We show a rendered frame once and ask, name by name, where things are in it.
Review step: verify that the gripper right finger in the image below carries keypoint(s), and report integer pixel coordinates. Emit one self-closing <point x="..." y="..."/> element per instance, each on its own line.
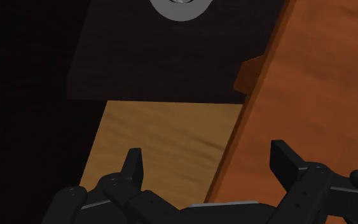
<point x="309" y="183"/>

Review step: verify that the dark robot stand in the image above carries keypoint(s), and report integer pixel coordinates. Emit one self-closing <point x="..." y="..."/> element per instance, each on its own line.
<point x="166" y="59"/>

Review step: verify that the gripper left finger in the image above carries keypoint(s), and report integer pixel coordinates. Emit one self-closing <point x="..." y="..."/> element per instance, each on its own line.
<point x="128" y="181"/>

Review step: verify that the orange wooden furniture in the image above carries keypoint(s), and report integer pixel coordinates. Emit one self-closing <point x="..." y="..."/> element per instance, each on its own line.
<point x="315" y="93"/>

